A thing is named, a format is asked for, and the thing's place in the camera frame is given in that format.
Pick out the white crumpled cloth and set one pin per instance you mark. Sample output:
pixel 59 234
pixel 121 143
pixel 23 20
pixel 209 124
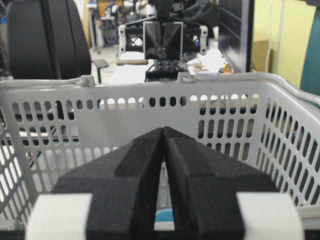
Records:
pixel 212 62

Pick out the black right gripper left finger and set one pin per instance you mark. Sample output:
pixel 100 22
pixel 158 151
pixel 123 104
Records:
pixel 113 197

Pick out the cardboard box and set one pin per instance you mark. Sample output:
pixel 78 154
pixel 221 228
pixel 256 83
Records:
pixel 260 46

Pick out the teal object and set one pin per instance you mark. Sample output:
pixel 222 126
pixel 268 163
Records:
pixel 310 78

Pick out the black office chair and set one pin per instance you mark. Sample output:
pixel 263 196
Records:
pixel 46 41

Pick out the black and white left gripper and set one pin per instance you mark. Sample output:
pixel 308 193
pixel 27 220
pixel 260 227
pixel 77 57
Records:
pixel 168 43

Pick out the grey plastic shopping basket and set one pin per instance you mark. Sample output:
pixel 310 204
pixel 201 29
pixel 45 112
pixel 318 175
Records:
pixel 48 127

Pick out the black monitor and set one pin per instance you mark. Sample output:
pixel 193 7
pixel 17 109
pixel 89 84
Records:
pixel 235 33

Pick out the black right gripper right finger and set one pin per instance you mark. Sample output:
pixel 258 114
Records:
pixel 215 197

